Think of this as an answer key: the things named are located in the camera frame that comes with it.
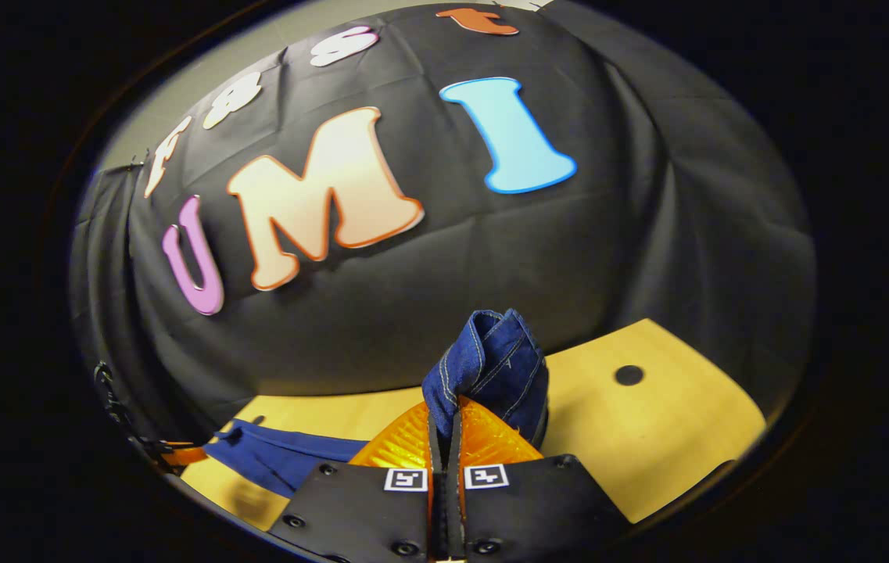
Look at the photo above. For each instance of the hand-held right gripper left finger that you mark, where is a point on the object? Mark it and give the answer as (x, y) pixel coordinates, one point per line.
(366, 512)

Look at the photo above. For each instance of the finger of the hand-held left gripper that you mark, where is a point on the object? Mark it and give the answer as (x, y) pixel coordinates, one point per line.
(184, 455)

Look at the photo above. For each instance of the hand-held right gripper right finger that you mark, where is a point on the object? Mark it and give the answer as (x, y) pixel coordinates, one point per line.
(538, 512)

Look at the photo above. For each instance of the blue denim jeans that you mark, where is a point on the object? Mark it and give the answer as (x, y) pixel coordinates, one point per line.
(491, 367)

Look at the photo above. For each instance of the black backdrop cloth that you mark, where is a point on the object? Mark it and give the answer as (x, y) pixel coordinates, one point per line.
(444, 297)

